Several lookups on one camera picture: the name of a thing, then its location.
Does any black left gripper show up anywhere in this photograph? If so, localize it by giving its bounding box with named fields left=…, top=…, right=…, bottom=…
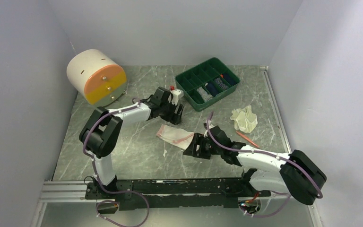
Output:
left=159, top=99, right=184, bottom=125

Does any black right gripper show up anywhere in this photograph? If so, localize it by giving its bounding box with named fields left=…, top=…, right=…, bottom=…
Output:
left=183, top=133, right=223, bottom=159

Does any white pink-trimmed underwear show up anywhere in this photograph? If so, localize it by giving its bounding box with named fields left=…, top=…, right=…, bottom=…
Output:
left=156, top=124, right=194, bottom=150

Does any green compartment organizer tray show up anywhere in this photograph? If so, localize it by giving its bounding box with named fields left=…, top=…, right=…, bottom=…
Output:
left=175, top=57, right=241, bottom=112

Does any cream cloth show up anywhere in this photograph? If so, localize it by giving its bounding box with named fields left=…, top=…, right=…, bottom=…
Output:
left=230, top=105, right=258, bottom=133

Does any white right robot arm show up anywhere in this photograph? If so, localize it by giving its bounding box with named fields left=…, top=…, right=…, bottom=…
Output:
left=183, top=126, right=327, bottom=205

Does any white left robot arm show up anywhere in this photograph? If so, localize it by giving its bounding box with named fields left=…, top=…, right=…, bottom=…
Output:
left=79, top=87, right=184, bottom=199

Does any orange pencil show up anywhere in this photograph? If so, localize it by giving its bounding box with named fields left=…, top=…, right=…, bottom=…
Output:
left=236, top=131, right=260, bottom=148

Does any grey striped rolled sock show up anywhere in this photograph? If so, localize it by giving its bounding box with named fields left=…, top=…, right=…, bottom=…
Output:
left=196, top=87, right=213, bottom=102

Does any dark navy rolled sock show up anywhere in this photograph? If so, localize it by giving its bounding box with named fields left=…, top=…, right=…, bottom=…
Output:
left=205, top=83, right=219, bottom=97

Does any blue striped rolled sock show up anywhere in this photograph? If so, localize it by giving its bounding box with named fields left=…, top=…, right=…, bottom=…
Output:
left=214, top=77, right=229, bottom=91

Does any round white drawer cabinet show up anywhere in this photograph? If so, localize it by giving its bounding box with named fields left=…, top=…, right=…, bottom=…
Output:
left=66, top=49, right=128, bottom=107

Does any navy orange rolled sock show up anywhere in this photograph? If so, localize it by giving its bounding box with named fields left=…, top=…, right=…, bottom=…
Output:
left=221, top=73, right=236, bottom=86

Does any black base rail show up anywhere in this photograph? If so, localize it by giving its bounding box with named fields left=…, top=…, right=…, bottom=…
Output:
left=85, top=177, right=271, bottom=211

